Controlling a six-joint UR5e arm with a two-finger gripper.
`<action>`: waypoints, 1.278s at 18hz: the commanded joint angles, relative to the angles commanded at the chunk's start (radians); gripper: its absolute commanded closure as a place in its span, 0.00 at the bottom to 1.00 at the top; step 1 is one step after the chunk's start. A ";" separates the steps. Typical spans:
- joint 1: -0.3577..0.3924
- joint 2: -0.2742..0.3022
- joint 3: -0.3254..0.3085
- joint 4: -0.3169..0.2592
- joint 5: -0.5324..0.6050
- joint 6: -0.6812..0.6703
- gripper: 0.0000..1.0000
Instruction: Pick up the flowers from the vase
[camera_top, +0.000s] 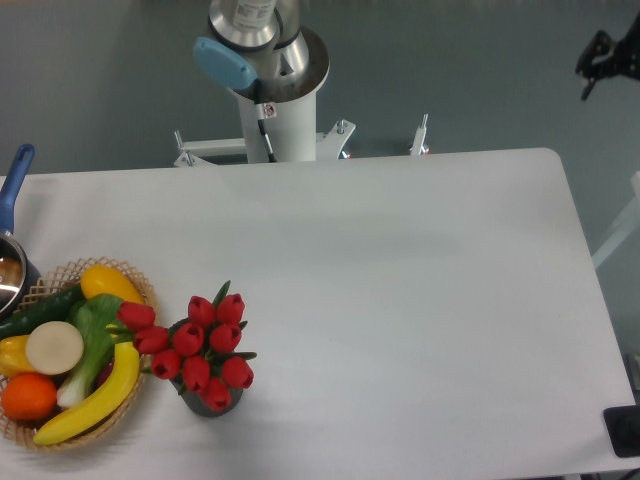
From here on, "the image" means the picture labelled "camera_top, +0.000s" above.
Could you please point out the green bok choy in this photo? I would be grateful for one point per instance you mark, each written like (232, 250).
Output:
(91, 318)

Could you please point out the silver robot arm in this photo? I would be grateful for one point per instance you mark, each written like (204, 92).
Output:
(260, 51)

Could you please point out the green cucumber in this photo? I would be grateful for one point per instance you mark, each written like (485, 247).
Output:
(54, 307)

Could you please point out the yellow banana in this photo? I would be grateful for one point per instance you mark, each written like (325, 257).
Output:
(97, 406)

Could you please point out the beige round disc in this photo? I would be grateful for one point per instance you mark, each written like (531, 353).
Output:
(54, 348)

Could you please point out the blue handled saucepan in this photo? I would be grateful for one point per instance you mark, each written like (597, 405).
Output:
(18, 274)

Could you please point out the woven wicker basket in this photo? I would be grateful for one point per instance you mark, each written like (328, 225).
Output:
(63, 276)

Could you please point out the white frame at right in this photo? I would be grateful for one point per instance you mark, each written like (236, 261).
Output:
(625, 223)

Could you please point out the yellow bell pepper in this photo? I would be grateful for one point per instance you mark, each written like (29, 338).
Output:
(13, 358)

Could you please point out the orange fruit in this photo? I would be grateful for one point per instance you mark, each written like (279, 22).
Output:
(29, 397)

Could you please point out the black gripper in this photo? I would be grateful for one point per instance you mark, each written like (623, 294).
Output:
(605, 58)

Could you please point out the black device at table edge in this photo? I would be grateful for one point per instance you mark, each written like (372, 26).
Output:
(622, 425)

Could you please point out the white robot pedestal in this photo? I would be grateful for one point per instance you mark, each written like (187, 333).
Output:
(272, 132)

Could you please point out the red tulip bouquet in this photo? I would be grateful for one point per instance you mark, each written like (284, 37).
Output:
(199, 354)

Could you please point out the red fruit in basket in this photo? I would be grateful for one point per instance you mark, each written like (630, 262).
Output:
(104, 374)

